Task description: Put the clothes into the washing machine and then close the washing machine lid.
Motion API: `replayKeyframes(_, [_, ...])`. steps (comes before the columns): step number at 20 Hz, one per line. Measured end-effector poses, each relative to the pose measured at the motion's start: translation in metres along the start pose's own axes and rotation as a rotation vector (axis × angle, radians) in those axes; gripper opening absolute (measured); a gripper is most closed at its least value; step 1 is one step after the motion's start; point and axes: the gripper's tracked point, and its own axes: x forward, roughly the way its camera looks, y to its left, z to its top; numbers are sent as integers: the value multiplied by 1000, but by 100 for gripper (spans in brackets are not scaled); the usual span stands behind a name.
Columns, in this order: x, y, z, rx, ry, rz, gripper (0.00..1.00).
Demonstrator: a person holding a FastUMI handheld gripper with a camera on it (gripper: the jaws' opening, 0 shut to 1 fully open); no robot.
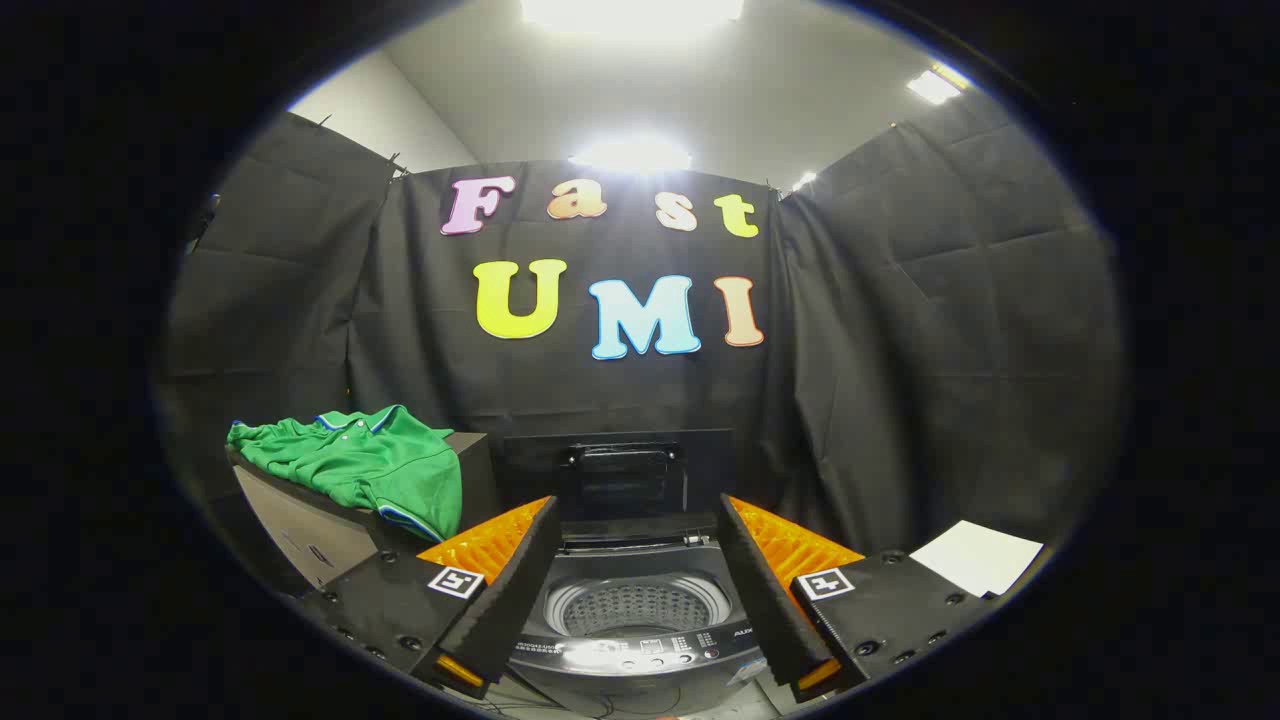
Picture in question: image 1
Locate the oval ceiling light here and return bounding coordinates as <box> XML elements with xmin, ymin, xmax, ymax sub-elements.
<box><xmin>570</xmin><ymin>137</ymin><xmax>693</xmax><ymax>174</ymax></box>

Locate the rectangular ceiling light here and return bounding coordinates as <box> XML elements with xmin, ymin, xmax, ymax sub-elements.
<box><xmin>905</xmin><ymin>62</ymin><xmax>973</xmax><ymax>106</ymax></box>

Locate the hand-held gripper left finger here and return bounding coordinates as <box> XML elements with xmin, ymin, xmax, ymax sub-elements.
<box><xmin>305</xmin><ymin>495</ymin><xmax>561</xmax><ymax>701</ymax></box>

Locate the large ceiling light panel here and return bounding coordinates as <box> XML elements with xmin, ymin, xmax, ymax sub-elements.
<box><xmin>520</xmin><ymin>0</ymin><xmax>746</xmax><ymax>33</ymax></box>

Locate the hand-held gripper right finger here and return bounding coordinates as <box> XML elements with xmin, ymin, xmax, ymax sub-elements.
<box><xmin>717</xmin><ymin>493</ymin><xmax>1001</xmax><ymax>704</ymax></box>

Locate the grey box stand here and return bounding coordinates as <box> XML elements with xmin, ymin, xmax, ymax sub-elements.
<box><xmin>230</xmin><ymin>432</ymin><xmax>501</xmax><ymax>593</ymax></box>

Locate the white paper sheet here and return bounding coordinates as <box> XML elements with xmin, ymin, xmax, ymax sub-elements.
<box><xmin>908</xmin><ymin>520</ymin><xmax>1046</xmax><ymax>599</ymax></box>

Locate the green polo shirt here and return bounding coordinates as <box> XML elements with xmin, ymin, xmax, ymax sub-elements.
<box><xmin>226</xmin><ymin>404</ymin><xmax>464</xmax><ymax>544</ymax></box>

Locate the black backdrop cloth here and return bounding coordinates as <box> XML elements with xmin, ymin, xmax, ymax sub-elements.
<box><xmin>160</xmin><ymin>95</ymin><xmax>1126</xmax><ymax>601</ymax></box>

